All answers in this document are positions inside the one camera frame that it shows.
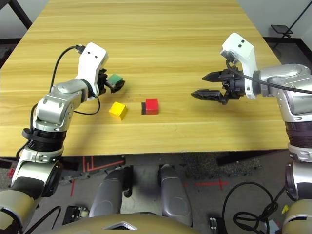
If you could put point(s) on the small black floor device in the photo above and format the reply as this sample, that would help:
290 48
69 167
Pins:
215 223

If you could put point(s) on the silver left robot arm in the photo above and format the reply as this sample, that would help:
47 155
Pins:
56 100

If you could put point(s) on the green wooden block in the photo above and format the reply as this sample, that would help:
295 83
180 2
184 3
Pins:
115 79

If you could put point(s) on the tan robot torso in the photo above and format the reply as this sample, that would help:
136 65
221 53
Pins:
122 224

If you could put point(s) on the yellow wooden block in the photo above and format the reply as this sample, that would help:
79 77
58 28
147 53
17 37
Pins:
117 109

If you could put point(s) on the grey robot left leg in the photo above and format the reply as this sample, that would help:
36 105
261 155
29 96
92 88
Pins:
109 192

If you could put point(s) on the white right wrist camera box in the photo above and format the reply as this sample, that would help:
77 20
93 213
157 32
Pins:
243 51

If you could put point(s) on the red wooden block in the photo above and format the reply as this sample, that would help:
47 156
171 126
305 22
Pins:
152 106

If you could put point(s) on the black stand with flat plate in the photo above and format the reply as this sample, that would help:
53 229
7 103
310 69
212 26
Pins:
282 29

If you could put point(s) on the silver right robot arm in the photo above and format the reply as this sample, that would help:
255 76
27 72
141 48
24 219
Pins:
292 97

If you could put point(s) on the yellow tag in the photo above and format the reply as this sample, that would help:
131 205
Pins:
285 209

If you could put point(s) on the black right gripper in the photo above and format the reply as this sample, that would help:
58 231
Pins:
234 85

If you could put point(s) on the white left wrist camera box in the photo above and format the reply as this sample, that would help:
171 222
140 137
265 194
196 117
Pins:
91 61

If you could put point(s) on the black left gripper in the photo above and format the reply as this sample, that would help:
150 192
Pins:
103 83

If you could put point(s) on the grey floor box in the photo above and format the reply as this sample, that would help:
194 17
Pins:
274 225

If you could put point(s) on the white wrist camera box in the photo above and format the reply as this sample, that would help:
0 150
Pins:
91 61
243 51

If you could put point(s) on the black metal frame bar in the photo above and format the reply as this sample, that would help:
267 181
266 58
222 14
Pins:
20 14

